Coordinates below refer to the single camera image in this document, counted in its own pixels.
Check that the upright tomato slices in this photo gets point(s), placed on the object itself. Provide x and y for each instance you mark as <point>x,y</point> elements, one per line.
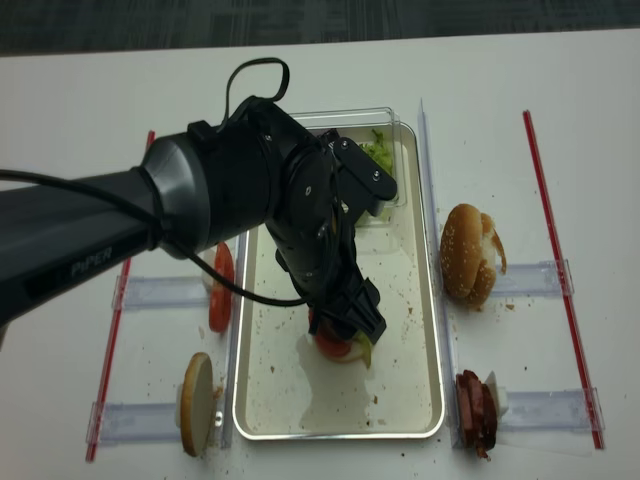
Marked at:
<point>220,297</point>

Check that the green lettuce in container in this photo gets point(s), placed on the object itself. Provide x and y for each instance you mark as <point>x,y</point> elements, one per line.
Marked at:
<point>378,148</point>

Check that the sliced meat patties stack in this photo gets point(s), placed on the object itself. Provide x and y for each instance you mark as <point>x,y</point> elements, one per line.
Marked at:
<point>478,419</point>

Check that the clear rail of tray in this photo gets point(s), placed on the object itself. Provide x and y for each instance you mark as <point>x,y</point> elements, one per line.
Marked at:
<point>227,423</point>
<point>439,297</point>

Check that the bottom bun slice on tray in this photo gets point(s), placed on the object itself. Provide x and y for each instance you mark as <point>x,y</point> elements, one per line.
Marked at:
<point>349,358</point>

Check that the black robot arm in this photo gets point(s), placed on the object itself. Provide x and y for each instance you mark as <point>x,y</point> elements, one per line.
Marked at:
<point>194,190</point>

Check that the lower right clear holder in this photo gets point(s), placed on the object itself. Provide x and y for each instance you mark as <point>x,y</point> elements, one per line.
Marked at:
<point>573,410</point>

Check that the clear rail left of tray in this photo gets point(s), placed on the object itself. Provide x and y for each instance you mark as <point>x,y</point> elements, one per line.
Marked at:
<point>227,423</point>

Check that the lettuce piece under tomato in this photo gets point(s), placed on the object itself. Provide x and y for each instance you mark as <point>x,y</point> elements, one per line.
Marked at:
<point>363,349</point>

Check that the upper left clear holder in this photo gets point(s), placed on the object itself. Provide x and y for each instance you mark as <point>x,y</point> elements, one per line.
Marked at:
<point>140,293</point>

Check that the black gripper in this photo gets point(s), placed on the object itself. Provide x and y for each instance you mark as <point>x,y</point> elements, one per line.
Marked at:
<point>350,310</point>

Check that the tomato slice on tray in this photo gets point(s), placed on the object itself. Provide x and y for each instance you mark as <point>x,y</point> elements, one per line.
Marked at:
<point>329,343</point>

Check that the left red strip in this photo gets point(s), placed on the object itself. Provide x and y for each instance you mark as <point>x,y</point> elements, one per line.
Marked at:
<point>107,360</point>

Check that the clear rail right of tray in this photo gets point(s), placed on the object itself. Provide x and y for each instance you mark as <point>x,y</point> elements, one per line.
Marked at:
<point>439,297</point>

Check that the clear plastic container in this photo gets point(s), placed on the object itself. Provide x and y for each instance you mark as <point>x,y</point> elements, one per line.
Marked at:
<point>356,124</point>

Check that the red strip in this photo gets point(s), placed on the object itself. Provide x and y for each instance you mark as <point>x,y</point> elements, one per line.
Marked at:
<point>592,411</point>
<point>107,360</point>

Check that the purple cabbage leaves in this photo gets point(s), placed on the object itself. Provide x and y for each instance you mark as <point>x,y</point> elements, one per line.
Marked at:
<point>329,136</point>

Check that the sesame burger buns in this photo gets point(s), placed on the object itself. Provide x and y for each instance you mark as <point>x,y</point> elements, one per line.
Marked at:
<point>471,256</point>

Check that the clear holder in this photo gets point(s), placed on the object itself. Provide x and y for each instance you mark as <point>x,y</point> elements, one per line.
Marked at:
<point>573,410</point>
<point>543,279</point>
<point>140,293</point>
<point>122,423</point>

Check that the upright bun slice left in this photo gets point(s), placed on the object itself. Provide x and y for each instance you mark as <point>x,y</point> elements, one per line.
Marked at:
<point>196,404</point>

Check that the lower left clear holder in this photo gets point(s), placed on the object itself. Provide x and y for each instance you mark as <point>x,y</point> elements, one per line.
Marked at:
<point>122,423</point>

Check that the upper right clear holder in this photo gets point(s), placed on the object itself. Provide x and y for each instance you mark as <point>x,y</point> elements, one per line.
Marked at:
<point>543,279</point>

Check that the white block behind meat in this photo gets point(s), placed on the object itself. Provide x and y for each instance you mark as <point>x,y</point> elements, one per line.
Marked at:
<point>497,395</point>

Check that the white metal tray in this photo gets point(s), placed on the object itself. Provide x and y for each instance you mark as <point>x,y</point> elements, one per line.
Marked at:
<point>287,389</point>

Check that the right red strip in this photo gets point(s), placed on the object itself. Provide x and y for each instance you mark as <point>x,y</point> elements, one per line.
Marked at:
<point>592,411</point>

